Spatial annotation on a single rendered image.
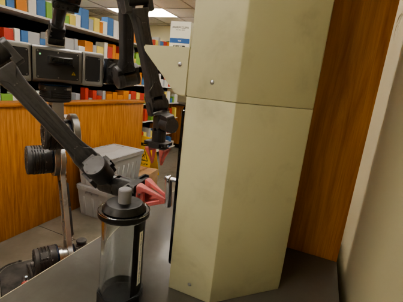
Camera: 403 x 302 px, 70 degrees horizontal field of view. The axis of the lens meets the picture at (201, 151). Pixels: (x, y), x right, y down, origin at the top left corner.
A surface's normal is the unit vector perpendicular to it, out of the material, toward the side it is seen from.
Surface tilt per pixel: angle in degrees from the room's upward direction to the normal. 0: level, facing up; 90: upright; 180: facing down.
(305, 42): 90
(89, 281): 0
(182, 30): 90
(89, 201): 95
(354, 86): 90
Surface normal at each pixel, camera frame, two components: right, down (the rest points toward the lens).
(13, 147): 0.92, 0.18
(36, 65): 0.59, 0.25
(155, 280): 0.11, -0.97
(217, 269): 0.37, 0.25
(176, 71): -0.39, 0.17
